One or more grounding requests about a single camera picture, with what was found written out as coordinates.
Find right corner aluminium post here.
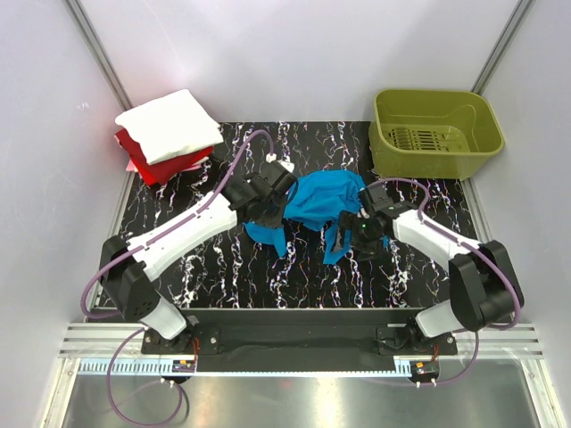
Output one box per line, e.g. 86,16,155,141
471,0,536,95

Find folded pink t-shirt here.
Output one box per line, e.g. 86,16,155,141
126,160,137,172

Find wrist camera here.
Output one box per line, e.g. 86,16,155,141
261,160,297,193
359,185,395,217

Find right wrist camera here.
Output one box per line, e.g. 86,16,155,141
359,185,395,217

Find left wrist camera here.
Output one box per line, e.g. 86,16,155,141
261,160,297,193

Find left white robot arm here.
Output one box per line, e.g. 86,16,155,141
97,174,296,353

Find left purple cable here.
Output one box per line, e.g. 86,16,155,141
79,129,277,424

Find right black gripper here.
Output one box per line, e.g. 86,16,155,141
330,210,384,261

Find blue t-shirt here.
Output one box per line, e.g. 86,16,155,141
243,169,396,265

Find corner aluminium post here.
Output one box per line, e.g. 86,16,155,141
62,0,133,111
471,0,536,95

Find black marble pattern mat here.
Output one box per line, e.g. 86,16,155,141
118,121,449,309

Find folded white t-shirt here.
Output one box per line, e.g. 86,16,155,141
115,89,223,165

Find left corner aluminium post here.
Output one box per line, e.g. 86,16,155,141
62,0,133,111

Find olive green plastic basket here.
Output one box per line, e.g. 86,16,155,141
368,89,505,180

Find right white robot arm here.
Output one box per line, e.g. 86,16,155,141
334,204,524,354

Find aluminium frame rail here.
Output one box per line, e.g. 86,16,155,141
60,324,543,359

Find folded red t-shirt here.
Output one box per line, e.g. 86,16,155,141
115,129,213,186

